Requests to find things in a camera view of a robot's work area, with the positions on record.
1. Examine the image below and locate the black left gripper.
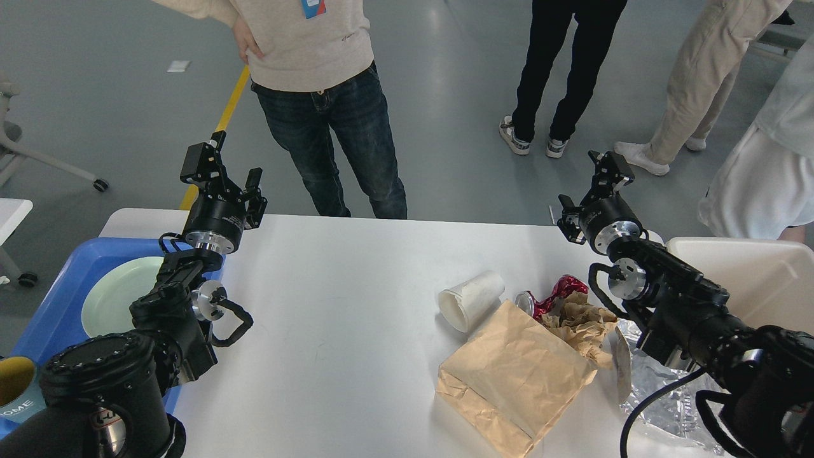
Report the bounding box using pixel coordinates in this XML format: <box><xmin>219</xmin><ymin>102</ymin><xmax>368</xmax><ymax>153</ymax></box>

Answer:
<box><xmin>179</xmin><ymin>130</ymin><xmax>268</xmax><ymax>254</ymax></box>

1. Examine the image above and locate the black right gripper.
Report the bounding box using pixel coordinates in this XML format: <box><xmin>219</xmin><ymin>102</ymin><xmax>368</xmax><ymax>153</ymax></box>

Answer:
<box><xmin>557</xmin><ymin>150</ymin><xmax>644</xmax><ymax>255</ymax></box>

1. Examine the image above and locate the mint green plate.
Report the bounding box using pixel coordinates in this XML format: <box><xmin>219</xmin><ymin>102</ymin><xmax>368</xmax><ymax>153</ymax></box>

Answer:
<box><xmin>81</xmin><ymin>257</ymin><xmax>163</xmax><ymax>337</ymax></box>

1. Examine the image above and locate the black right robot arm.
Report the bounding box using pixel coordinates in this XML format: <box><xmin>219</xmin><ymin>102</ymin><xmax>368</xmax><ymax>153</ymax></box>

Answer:
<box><xmin>557</xmin><ymin>151</ymin><xmax>813</xmax><ymax>457</ymax></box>

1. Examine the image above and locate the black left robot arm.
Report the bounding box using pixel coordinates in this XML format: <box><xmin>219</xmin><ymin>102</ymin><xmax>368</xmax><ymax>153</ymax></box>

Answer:
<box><xmin>2</xmin><ymin>130</ymin><xmax>267</xmax><ymax>457</ymax></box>

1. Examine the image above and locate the crushed red soda can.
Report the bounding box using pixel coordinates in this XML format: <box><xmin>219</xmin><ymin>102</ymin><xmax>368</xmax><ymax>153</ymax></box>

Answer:
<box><xmin>514</xmin><ymin>274</ymin><xmax>588</xmax><ymax>321</ymax></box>

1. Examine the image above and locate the crumpled brown paper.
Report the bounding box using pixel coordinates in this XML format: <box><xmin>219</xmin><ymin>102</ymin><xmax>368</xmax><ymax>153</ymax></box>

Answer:
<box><xmin>539</xmin><ymin>292</ymin><xmax>618</xmax><ymax>370</ymax></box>

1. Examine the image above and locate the person in beige sweater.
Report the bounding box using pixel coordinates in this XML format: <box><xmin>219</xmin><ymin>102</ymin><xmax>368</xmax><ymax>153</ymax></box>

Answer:
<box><xmin>161</xmin><ymin>1</ymin><xmax>408</xmax><ymax>219</ymax></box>

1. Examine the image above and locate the person in beige trousers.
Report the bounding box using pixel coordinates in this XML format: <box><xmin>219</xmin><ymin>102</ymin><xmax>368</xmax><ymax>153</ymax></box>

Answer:
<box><xmin>614</xmin><ymin>1</ymin><xmax>791</xmax><ymax>176</ymax></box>

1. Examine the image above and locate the white paper cup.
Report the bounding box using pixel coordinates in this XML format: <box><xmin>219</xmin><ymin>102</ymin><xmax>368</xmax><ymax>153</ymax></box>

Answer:
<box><xmin>438</xmin><ymin>270</ymin><xmax>505</xmax><ymax>333</ymax></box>

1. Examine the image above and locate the person in white shirt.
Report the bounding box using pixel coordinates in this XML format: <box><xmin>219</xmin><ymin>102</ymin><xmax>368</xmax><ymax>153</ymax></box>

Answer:
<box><xmin>698</xmin><ymin>39</ymin><xmax>813</xmax><ymax>243</ymax></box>

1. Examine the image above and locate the person in black trousers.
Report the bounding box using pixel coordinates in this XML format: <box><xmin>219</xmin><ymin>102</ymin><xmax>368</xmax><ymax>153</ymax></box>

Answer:
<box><xmin>499</xmin><ymin>0</ymin><xmax>629</xmax><ymax>158</ymax></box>

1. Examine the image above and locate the brown paper bag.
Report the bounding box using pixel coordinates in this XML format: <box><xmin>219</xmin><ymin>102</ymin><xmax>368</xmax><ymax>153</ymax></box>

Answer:
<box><xmin>436</xmin><ymin>300</ymin><xmax>598</xmax><ymax>457</ymax></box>

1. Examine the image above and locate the white plastic bin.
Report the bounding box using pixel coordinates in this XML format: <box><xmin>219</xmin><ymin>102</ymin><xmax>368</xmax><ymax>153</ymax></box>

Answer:
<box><xmin>668</xmin><ymin>237</ymin><xmax>813</xmax><ymax>334</ymax></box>

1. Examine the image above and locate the blue plastic tray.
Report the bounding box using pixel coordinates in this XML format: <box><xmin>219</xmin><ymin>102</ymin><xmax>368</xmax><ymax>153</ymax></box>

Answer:
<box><xmin>0</xmin><ymin>238</ymin><xmax>223</xmax><ymax>440</ymax></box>

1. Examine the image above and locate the small white side table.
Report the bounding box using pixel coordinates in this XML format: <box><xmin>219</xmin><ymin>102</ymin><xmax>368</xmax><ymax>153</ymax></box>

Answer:
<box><xmin>0</xmin><ymin>198</ymin><xmax>39</xmax><ymax>287</ymax></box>

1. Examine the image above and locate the white rolling chair base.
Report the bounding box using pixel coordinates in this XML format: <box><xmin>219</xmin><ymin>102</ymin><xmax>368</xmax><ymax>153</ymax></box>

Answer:
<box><xmin>1</xmin><ymin>73</ymin><xmax>109</xmax><ymax>193</ymax></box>

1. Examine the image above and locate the crumpled foil tray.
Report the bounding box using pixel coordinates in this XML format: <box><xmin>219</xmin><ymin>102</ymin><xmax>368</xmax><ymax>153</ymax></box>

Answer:
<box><xmin>612</xmin><ymin>318</ymin><xmax>729</xmax><ymax>455</ymax></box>

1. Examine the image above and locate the teal mug yellow inside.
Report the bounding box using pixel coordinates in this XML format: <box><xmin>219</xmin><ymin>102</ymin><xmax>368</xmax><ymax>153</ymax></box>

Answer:
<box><xmin>1</xmin><ymin>356</ymin><xmax>46</xmax><ymax>424</ymax></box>

